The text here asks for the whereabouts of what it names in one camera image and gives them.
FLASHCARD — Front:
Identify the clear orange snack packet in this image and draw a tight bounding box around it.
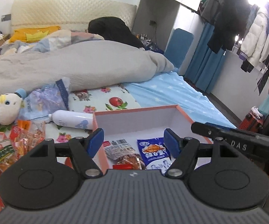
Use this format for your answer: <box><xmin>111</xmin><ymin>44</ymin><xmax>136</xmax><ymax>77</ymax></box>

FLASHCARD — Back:
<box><xmin>20</xmin><ymin>121</ymin><xmax>47</xmax><ymax>161</ymax></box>

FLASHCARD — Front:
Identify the blue white plastic bag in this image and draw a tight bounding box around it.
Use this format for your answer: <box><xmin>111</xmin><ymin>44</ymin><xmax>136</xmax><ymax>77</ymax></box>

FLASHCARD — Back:
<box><xmin>19</xmin><ymin>77</ymin><xmax>71</xmax><ymax>122</ymax></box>

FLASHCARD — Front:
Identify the white puffer jacket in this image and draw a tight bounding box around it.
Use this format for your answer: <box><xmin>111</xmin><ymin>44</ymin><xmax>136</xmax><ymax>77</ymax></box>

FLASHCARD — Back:
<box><xmin>239</xmin><ymin>2</ymin><xmax>269</xmax><ymax>63</ymax></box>

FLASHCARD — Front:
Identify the orange cardboard box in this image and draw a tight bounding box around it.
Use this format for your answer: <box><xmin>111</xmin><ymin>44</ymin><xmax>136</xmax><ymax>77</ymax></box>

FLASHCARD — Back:
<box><xmin>93</xmin><ymin>105</ymin><xmax>213</xmax><ymax>175</ymax></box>

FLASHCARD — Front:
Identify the green label snack packet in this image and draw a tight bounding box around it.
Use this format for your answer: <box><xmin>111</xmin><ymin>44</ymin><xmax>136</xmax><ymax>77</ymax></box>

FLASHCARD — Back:
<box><xmin>0</xmin><ymin>140</ymin><xmax>15</xmax><ymax>166</ymax></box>

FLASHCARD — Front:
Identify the yellow pillow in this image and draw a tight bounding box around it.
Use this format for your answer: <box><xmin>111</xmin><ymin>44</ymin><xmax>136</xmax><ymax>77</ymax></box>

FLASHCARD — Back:
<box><xmin>10</xmin><ymin>26</ymin><xmax>61</xmax><ymax>43</ymax></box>

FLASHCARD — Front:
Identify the orange label snack packet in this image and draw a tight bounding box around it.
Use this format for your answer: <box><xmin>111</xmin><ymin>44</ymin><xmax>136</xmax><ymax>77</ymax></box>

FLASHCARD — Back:
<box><xmin>17</xmin><ymin>120</ymin><xmax>31</xmax><ymax>131</ymax></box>

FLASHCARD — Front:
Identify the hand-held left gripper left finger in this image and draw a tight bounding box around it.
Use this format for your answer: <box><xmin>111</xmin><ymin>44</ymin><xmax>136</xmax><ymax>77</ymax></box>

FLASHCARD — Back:
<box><xmin>29</xmin><ymin>128</ymin><xmax>104</xmax><ymax>179</ymax></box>

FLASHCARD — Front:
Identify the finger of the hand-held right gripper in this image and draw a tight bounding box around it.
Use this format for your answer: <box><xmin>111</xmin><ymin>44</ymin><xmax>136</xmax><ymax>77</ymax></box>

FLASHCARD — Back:
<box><xmin>190</xmin><ymin>121</ymin><xmax>221</xmax><ymax>138</ymax></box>

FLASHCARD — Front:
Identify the patchwork quilt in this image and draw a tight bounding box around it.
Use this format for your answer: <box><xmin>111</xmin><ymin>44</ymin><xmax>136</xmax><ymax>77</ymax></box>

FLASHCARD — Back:
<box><xmin>0</xmin><ymin>30</ymin><xmax>104</xmax><ymax>59</ymax></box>

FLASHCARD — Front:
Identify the red suitcase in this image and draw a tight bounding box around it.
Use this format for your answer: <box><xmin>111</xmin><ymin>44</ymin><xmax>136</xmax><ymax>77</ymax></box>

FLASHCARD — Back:
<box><xmin>238</xmin><ymin>113</ymin><xmax>264</xmax><ymax>133</ymax></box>

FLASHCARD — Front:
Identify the blue curtain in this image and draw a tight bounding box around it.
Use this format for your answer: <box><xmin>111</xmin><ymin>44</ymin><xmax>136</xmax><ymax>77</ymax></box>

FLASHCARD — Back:
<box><xmin>183</xmin><ymin>22</ymin><xmax>228</xmax><ymax>94</ymax></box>

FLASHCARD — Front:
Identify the blue white snack packet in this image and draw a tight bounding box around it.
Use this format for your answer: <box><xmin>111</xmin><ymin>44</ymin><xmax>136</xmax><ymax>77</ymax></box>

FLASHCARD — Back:
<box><xmin>137</xmin><ymin>138</ymin><xmax>172</xmax><ymax>175</ymax></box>

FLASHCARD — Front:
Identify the red orange snack packet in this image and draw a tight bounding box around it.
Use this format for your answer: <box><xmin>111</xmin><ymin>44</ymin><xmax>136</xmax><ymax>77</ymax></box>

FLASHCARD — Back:
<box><xmin>9</xmin><ymin>125</ymin><xmax>24</xmax><ymax>143</ymax></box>

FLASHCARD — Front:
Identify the clear brown snack packet barcode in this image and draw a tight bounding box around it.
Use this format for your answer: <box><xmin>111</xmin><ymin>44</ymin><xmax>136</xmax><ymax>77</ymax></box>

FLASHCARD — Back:
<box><xmin>104</xmin><ymin>139</ymin><xmax>146</xmax><ymax>169</ymax></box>

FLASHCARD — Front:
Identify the grey duvet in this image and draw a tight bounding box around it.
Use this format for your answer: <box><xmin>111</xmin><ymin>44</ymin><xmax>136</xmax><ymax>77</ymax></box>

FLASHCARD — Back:
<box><xmin>0</xmin><ymin>40</ymin><xmax>174</xmax><ymax>98</ymax></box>

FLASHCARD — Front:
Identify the black garment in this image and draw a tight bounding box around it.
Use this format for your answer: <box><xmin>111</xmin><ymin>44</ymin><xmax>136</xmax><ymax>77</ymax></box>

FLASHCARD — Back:
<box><xmin>88</xmin><ymin>17</ymin><xmax>146</xmax><ymax>50</ymax></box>

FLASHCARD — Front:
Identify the black suitcase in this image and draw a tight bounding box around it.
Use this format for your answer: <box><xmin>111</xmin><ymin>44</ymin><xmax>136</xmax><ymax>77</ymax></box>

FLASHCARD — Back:
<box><xmin>260</xmin><ymin>114</ymin><xmax>269</xmax><ymax>136</ymax></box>

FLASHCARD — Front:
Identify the cream quilted headboard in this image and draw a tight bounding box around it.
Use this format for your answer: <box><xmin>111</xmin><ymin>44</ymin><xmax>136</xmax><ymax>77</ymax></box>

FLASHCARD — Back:
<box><xmin>10</xmin><ymin>0</ymin><xmax>137</xmax><ymax>34</ymax></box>

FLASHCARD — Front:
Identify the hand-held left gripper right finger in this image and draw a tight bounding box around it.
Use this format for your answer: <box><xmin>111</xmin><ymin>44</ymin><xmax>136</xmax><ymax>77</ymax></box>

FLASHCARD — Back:
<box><xmin>164</xmin><ymin>128</ymin><xmax>240</xmax><ymax>178</ymax></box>

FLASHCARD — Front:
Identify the black hanging coat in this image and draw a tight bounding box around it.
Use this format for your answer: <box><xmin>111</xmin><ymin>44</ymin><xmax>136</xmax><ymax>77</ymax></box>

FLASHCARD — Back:
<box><xmin>207</xmin><ymin>0</ymin><xmax>251</xmax><ymax>54</ymax></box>

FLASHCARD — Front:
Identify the white blue plush toy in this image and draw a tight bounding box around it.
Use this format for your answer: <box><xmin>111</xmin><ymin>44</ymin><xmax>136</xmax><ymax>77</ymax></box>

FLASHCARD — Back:
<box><xmin>0</xmin><ymin>89</ymin><xmax>27</xmax><ymax>131</ymax></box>

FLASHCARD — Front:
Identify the white spray bottle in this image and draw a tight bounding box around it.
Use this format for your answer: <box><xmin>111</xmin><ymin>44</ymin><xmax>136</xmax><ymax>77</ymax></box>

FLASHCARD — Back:
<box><xmin>48</xmin><ymin>110</ymin><xmax>95</xmax><ymax>130</ymax></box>

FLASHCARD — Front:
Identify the row of small bottles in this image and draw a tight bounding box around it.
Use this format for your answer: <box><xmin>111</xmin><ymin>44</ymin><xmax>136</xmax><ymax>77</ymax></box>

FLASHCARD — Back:
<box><xmin>137</xmin><ymin>33</ymin><xmax>158</xmax><ymax>52</ymax></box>

